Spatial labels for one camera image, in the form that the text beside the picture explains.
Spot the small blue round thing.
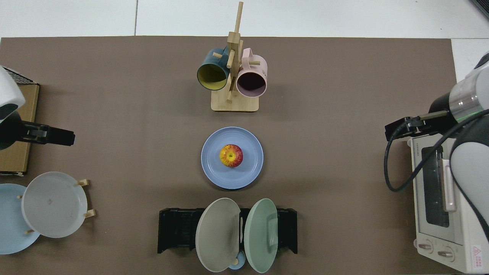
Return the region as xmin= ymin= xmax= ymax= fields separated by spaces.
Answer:
xmin=229 ymin=252 xmax=246 ymax=270

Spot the wooden cup stand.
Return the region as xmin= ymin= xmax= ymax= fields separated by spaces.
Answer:
xmin=211 ymin=1 xmax=260 ymax=112

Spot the light blue plate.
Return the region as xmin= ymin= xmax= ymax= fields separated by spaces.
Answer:
xmin=0 ymin=183 xmax=40 ymax=255

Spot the black dish rack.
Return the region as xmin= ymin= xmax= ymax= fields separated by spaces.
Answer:
xmin=157 ymin=207 xmax=298 ymax=255

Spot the pale green plate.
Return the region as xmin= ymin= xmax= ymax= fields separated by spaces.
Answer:
xmin=244 ymin=198 xmax=279 ymax=273

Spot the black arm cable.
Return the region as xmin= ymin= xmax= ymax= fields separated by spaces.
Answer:
xmin=384 ymin=109 xmax=489 ymax=192

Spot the brown table cloth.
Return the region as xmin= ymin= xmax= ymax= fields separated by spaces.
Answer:
xmin=0 ymin=36 xmax=463 ymax=275

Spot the grey plate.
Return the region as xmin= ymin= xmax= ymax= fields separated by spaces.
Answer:
xmin=21 ymin=171 xmax=88 ymax=239

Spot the dark blue cup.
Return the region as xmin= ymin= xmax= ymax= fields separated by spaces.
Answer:
xmin=197 ymin=47 xmax=230 ymax=91

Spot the red yellow apple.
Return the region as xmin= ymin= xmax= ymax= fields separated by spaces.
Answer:
xmin=219 ymin=144 xmax=244 ymax=168

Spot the dark grey flat object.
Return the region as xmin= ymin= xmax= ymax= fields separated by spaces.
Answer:
xmin=472 ymin=0 xmax=489 ymax=19

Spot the pink cup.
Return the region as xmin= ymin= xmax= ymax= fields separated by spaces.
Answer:
xmin=236 ymin=48 xmax=268 ymax=97

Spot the wooden plate rack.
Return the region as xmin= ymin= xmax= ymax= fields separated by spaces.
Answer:
xmin=17 ymin=179 xmax=96 ymax=235

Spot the beige plate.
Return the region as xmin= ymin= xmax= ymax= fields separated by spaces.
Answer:
xmin=195 ymin=197 xmax=242 ymax=273

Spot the pale toaster oven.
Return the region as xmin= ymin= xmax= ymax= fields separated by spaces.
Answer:
xmin=407 ymin=136 xmax=489 ymax=274

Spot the wire basket with wooden floor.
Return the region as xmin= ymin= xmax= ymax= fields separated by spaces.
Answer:
xmin=0 ymin=65 xmax=40 ymax=177

